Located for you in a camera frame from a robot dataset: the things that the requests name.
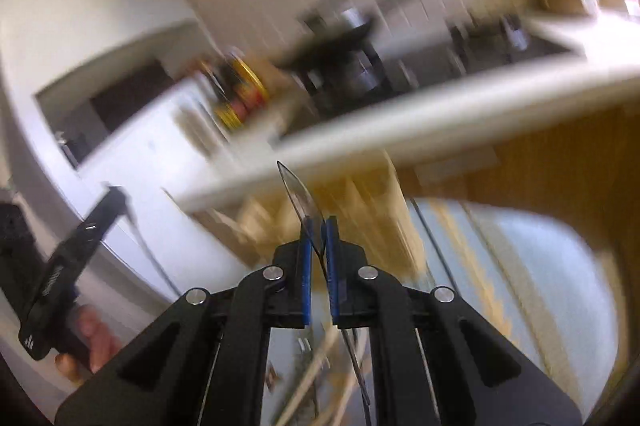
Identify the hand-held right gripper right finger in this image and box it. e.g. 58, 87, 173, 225
323, 216, 584, 426

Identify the yellow plastic cutlery basket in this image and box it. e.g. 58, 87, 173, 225
235, 153, 418, 271

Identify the black wok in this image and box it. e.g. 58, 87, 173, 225
275, 0, 448, 74

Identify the person's left hand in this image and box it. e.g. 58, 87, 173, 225
56, 307, 122, 382

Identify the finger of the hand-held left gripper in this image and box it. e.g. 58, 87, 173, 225
62, 187, 127, 267

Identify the black glass gas stove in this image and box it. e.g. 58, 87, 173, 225
295, 13, 576, 109

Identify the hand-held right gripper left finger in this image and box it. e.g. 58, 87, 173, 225
55, 220, 314, 426

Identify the yellow label sauce bottle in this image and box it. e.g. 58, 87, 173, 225
217, 56, 272, 131

